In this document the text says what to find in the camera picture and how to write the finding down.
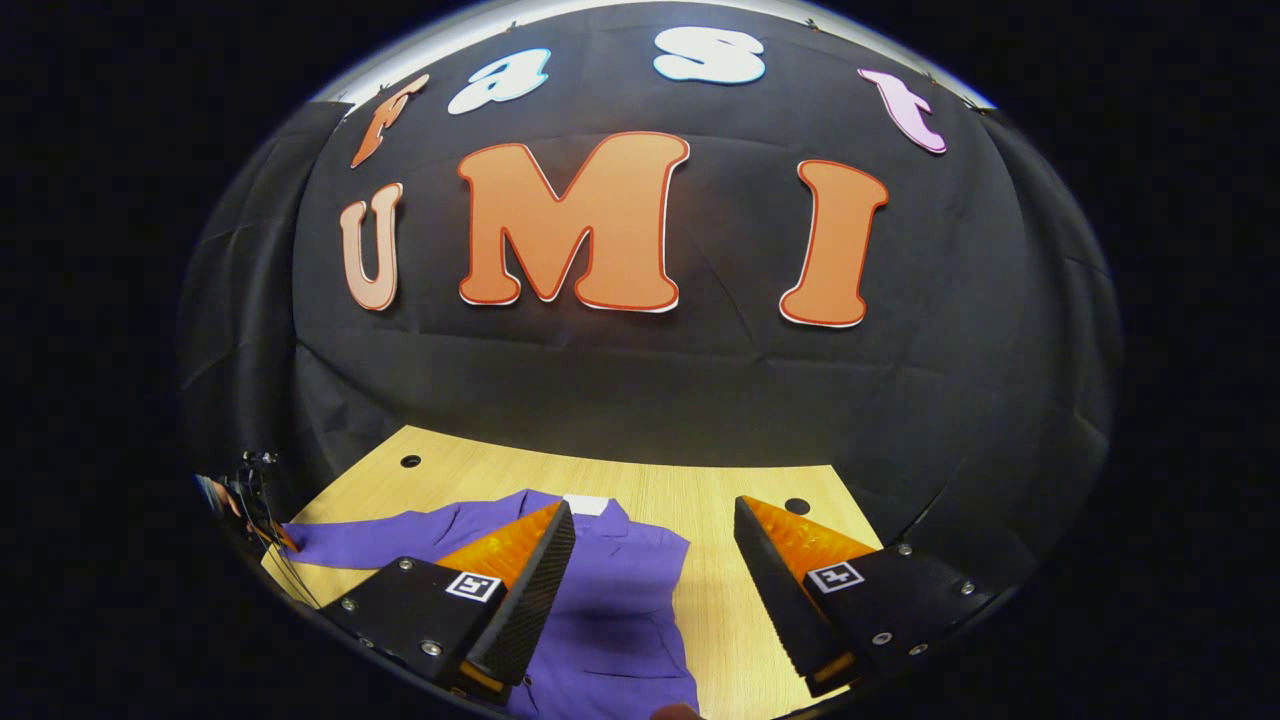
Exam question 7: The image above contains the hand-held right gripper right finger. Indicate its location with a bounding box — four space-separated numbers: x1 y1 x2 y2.
733 495 1004 700

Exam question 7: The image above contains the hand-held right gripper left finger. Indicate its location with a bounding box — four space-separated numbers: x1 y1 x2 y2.
318 500 578 707

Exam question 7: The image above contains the black backdrop cloth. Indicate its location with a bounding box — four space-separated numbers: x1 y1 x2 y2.
178 0 1119 601

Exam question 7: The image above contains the purple shirt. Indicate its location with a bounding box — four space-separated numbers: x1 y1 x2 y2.
283 488 701 720

